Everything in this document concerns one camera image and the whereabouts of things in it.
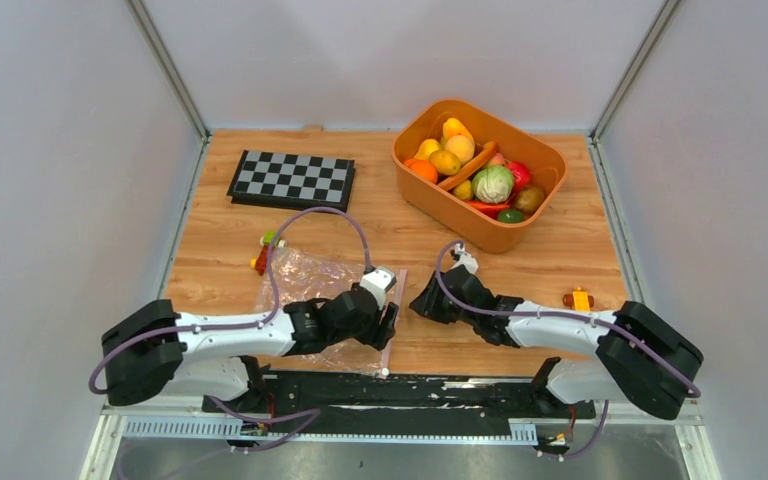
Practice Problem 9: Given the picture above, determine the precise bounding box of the clear zip top bag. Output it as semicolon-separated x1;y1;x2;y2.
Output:
258;248;393;378

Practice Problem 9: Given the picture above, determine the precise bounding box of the green toy cabbage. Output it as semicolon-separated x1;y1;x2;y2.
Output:
472;165;515;204

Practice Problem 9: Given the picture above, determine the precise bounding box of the orange plastic basket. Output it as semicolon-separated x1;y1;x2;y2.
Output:
391;99;568;253

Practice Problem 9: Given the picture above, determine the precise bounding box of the orange toy sausage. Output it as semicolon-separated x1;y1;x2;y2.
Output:
437;141;498;191

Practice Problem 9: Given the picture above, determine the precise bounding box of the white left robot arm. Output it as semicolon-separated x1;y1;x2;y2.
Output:
91;284;399;413

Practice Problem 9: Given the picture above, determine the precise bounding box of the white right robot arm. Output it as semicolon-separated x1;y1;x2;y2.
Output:
409;266;704;420

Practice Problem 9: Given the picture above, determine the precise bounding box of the red toy chili pepper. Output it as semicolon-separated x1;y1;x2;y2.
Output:
466;200;510;216

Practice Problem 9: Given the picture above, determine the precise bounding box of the green toy lime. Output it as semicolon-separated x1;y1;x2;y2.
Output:
496;208;527;224

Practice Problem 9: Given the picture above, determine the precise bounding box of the small yellow toy fruit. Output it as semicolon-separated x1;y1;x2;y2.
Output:
450;179;474;201

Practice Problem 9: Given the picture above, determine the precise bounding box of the red green brick car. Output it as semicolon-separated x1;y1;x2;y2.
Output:
250;231;287;276

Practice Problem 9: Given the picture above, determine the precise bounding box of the brown toy potato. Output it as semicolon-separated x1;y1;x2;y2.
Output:
512;185;546;217

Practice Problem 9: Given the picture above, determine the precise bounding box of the orange toy fruit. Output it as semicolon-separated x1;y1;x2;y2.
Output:
404;158;438;184

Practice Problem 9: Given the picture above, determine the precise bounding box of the yellow brick toy car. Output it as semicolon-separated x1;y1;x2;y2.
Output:
562;288;595;312

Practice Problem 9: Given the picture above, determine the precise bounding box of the red toy apple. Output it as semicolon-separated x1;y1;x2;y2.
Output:
506;161;531;195

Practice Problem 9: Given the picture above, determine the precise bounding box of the pink toy peach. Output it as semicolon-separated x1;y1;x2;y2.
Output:
486;153;507;167

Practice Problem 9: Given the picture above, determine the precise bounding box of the black white checkerboard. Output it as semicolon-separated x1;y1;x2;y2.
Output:
227;150;356;212

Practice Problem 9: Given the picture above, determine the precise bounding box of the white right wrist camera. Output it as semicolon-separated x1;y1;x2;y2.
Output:
450;243;479;274

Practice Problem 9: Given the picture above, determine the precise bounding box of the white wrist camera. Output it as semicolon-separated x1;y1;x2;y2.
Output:
359;267;397;310
450;243;479;274

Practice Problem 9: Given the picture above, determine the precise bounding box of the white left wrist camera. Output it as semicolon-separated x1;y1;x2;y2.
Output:
359;267;397;310

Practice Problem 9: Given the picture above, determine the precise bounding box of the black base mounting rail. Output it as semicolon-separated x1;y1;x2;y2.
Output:
224;371;596;437

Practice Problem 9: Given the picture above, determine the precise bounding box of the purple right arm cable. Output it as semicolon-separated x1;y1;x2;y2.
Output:
434;239;703;400

